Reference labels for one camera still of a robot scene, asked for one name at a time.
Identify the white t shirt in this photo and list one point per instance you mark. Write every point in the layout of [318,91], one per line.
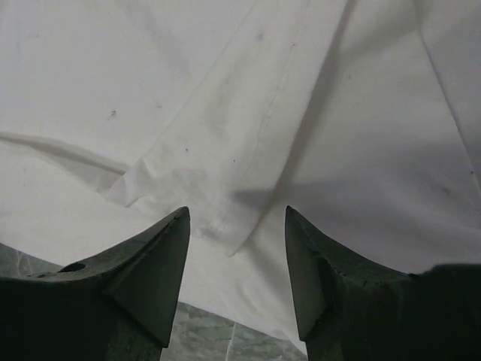
[362,115]

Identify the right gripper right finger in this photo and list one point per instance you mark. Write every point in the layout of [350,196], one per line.
[348,307]

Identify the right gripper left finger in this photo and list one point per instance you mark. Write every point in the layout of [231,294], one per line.
[116,305]

